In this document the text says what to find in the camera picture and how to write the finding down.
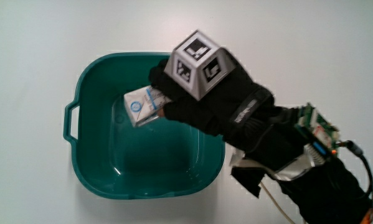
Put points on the white milk carton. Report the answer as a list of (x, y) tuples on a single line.
[(139, 105)]

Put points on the green plastic basin plate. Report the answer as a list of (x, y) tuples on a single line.
[(161, 155)]

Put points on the person's right hand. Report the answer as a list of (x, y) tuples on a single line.
[(236, 93)]

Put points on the person's right forearm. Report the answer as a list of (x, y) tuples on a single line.
[(329, 193)]

